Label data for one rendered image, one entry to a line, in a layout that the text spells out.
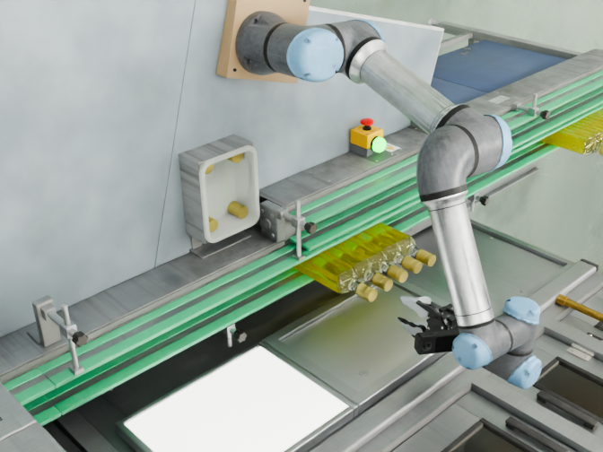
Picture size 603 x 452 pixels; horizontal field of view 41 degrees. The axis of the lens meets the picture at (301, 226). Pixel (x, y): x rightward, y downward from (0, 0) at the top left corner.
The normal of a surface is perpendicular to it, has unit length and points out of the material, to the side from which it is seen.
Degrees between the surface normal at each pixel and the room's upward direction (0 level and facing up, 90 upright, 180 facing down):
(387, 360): 90
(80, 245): 0
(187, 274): 90
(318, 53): 11
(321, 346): 90
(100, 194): 0
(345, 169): 90
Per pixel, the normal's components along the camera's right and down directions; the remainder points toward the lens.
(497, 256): -0.02, -0.87
